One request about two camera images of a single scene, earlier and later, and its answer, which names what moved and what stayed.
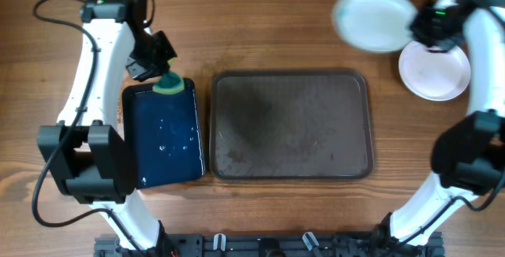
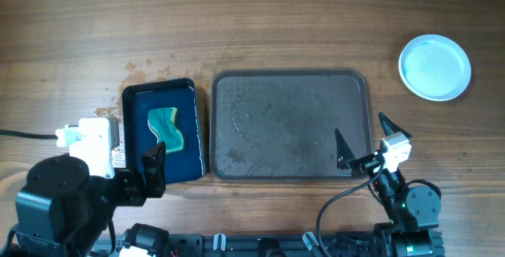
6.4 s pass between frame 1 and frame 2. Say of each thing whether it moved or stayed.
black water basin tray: stayed
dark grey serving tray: stayed
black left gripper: moved
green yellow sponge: moved
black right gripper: moved
